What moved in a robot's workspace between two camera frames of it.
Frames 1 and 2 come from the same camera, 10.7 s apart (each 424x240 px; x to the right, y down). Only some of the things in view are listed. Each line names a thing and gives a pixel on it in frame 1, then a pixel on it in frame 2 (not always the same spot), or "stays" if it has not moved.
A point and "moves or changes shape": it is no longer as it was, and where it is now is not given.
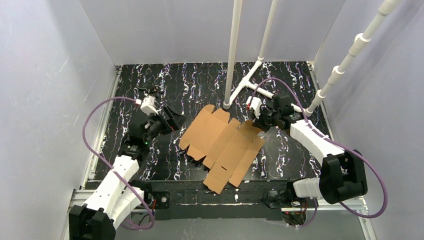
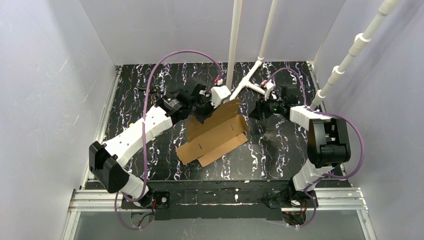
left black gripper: [168, 117] → [201, 108]
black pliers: [157, 89] stays
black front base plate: [194, 200] stays
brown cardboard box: [230, 148] moves or changes shape
